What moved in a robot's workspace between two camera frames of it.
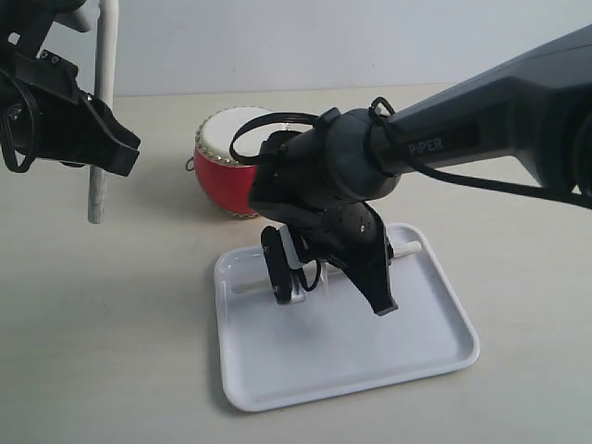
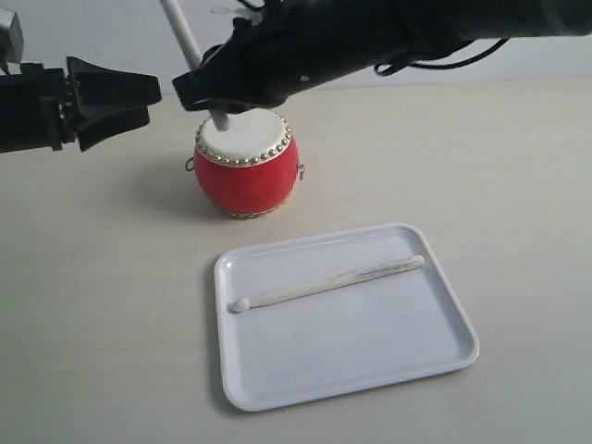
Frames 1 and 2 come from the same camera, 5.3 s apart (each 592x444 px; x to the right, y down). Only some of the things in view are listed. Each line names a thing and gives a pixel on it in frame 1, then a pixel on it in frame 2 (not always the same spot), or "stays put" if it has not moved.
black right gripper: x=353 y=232 → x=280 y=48
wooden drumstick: x=105 y=85 → x=218 y=117
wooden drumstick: x=263 y=288 → x=241 y=304
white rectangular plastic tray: x=277 y=353 stays put
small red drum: x=227 y=178 stays put
